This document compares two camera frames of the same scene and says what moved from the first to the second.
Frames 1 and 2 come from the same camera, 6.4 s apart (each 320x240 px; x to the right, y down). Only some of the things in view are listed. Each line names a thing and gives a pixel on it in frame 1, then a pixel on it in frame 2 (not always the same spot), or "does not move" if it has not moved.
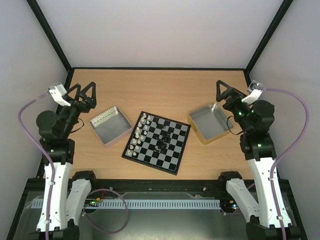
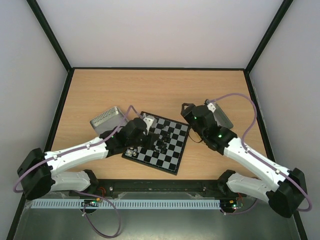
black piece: x=165 y=134 does not move
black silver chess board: x=157 y=141 does not move
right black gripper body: x=230 y=99 → x=188 y=113
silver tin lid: x=110 y=124 does not move
